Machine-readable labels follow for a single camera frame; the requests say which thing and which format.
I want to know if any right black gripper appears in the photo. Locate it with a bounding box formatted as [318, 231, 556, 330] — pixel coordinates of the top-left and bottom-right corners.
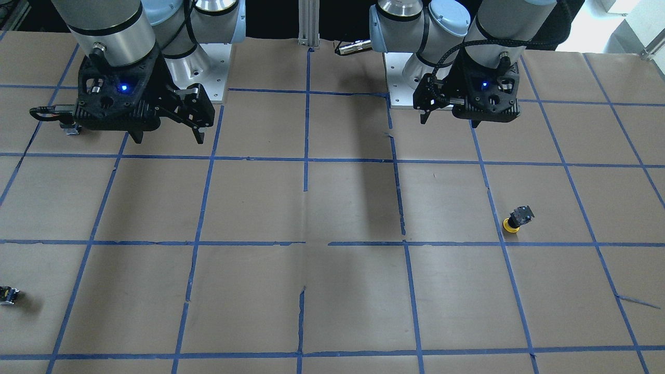
[73, 50, 215, 144]

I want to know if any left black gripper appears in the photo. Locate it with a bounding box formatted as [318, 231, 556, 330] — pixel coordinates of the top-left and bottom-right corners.
[414, 54, 522, 125]

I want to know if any yellow push button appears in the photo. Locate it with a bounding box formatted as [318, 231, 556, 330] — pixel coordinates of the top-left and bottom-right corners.
[502, 205, 535, 234]

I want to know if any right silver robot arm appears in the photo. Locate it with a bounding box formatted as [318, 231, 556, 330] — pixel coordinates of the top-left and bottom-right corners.
[31, 1, 247, 144]

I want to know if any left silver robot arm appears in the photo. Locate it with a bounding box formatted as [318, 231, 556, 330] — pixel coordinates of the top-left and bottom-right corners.
[369, 1, 556, 128]

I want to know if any red push button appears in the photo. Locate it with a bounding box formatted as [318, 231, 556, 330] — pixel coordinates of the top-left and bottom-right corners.
[1, 286, 21, 305]

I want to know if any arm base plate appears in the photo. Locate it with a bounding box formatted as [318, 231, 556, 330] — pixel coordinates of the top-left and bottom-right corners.
[384, 52, 432, 110]
[165, 44, 233, 104]

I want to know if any aluminium frame post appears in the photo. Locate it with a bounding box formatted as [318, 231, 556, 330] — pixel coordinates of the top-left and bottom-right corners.
[298, 0, 320, 49]

